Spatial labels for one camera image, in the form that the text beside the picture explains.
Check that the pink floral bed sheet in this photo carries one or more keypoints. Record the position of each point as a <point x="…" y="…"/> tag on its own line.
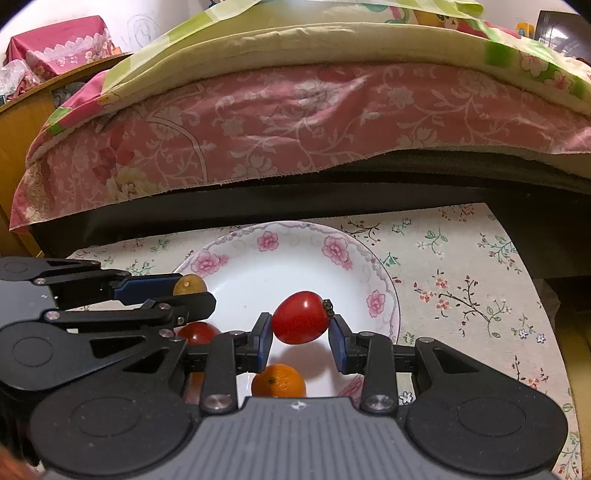
<point x="281" y="121"/>

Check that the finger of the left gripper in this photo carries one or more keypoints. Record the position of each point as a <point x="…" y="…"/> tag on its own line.
<point x="92" y="287"/>
<point x="165" y="313"/>

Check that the dark picture frame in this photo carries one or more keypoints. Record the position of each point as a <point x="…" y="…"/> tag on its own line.
<point x="566" y="33"/>

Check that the floral tablecloth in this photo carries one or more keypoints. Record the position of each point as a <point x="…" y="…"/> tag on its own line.
<point x="459" y="280"/>

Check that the large red tomato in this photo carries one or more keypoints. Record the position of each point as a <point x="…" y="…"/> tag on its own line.
<point x="198" y="333"/>

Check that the pink lace cloth cover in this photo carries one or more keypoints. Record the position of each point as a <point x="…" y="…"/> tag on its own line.
<point x="55" y="49"/>

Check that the red oval tomato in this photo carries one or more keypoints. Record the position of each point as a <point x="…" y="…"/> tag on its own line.
<point x="302" y="318"/>

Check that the brown longan fruit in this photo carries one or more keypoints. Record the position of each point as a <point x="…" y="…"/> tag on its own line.
<point x="189" y="284"/>

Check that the dark bed frame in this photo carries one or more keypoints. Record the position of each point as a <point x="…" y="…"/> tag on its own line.
<point x="545" y="211"/>

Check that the small orange mandarin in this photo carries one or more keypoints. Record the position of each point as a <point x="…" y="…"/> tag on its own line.
<point x="279" y="381"/>

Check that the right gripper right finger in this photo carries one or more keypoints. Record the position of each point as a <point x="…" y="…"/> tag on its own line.
<point x="372" y="356"/>

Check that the wooden cabinet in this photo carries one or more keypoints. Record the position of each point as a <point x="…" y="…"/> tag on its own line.
<point x="20" y="121"/>

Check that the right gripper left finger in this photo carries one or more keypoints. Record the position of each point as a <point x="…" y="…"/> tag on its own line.
<point x="229" y="355"/>

